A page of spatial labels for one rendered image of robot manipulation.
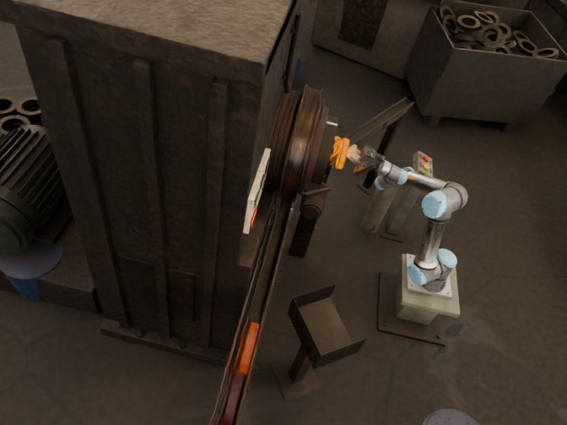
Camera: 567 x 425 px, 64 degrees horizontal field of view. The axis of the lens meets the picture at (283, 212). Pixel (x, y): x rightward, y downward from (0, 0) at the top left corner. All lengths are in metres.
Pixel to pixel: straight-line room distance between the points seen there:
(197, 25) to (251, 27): 0.13
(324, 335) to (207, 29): 1.30
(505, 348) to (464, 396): 0.45
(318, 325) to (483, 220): 1.98
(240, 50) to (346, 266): 2.02
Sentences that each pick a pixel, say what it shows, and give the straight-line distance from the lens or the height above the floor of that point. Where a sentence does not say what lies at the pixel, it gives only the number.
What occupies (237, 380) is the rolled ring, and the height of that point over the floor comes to 0.78.
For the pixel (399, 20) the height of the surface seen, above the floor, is 0.54.
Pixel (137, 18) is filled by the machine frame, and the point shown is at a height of 1.76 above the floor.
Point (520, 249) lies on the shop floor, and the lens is 3.63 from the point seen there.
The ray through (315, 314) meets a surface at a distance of 2.00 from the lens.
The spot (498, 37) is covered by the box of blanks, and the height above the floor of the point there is 0.72.
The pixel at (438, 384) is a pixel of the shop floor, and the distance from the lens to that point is 2.78.
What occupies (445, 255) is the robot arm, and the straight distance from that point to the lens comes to 2.50.
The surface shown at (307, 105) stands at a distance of 1.71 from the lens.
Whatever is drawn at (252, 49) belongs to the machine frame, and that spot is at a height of 1.76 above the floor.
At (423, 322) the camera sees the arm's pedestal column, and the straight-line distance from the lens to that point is 2.86.
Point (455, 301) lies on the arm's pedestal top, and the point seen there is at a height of 0.30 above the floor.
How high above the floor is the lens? 2.34
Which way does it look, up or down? 49 degrees down
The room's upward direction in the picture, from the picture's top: 14 degrees clockwise
